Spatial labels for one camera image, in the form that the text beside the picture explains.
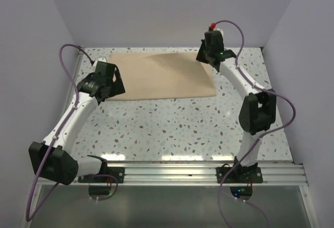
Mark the beige cloth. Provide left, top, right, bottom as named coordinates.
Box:
left=108, top=52, right=216, bottom=101

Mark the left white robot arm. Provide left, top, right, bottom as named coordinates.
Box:
left=28, top=59, right=125, bottom=185

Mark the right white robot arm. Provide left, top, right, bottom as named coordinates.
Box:
left=196, top=27, right=277, bottom=184

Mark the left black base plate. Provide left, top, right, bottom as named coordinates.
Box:
left=78, top=166, right=125, bottom=184

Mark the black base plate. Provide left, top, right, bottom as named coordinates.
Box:
left=78, top=166, right=125, bottom=184
left=216, top=164, right=264, bottom=184

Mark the aluminium rail frame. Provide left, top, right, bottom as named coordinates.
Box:
left=26, top=47, right=315, bottom=227

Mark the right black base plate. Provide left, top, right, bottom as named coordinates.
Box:
left=216, top=164, right=264, bottom=184

